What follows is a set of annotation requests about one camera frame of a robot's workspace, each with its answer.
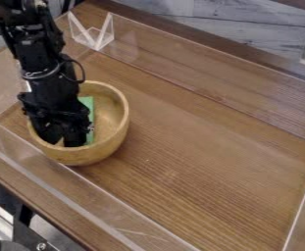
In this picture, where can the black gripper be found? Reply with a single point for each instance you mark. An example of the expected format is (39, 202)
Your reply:
(51, 104)

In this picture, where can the green rectangular block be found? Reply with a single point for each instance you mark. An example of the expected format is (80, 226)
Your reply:
(87, 100)

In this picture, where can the brown wooden bowl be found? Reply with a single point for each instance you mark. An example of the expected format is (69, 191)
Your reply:
(111, 121)

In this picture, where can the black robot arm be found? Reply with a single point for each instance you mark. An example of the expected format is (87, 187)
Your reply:
(33, 38)

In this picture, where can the clear acrylic corner bracket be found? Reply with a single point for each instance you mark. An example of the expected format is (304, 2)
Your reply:
(92, 37)

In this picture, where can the clear acrylic tray wall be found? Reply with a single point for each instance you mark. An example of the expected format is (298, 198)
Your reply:
(207, 177)

